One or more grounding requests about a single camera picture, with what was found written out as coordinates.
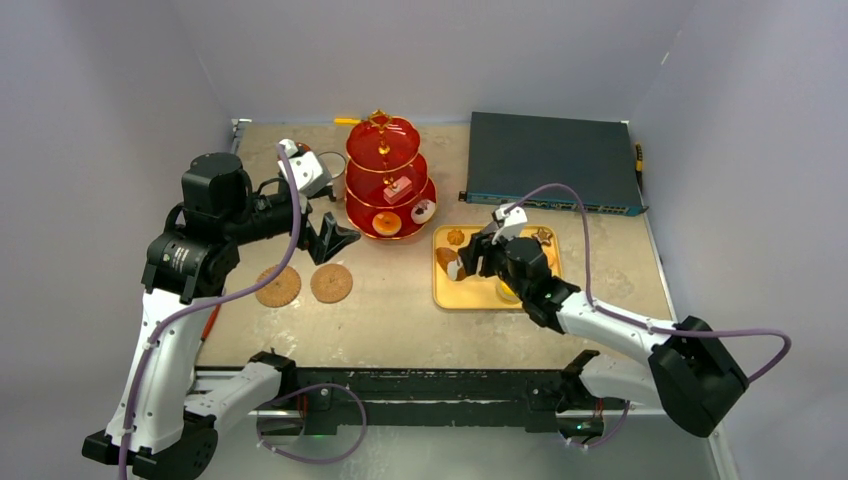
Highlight yellow frosted donut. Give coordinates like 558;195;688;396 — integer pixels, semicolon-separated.
372;211;403;238

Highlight white chocolate-drizzled donut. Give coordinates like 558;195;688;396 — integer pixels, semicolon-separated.
410;199;437;225

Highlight red three-tier cake stand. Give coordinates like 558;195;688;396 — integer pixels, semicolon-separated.
344;109;437;240

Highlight pink layered cake slice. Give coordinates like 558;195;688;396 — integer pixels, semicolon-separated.
382;176;413;205

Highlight metal white-tipped tongs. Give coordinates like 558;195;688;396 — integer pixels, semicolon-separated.
445;256;467;281

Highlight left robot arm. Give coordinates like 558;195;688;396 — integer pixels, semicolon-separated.
82;140;359;479

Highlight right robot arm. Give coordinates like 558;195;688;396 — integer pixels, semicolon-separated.
438;234;750;438

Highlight yellow serving tray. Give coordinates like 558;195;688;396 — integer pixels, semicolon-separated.
432;225;563;311

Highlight swirl butter cookie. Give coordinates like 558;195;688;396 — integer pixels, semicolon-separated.
446;229;465;246

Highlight brown bread pastry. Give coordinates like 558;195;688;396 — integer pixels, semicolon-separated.
435;247;458;273

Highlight white enamel mug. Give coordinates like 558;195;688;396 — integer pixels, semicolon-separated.
318;151;347;198

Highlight chocolate star cookie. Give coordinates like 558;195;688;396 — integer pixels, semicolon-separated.
531;227;554;246

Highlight upper round biscuit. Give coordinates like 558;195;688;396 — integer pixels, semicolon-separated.
544;250;557;269

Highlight yellow black tool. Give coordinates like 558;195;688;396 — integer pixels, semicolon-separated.
634;142;644;174

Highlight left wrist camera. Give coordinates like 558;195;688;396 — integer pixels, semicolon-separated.
276;139;332;199

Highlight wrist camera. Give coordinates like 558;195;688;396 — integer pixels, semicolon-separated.
492;203;527;244
276;139;332;199

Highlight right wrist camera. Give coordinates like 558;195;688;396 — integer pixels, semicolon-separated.
492;203;527;244

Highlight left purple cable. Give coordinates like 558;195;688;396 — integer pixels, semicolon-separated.
116;142;367;480

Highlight purple cable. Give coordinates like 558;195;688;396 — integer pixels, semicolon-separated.
116;142;367;480
500;182;794;452

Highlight dark network switch box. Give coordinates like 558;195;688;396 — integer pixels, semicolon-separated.
459;112;648;217

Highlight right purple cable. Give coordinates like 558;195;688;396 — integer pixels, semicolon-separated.
500;182;794;452

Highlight black base frame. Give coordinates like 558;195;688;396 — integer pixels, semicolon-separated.
259;367;624;435

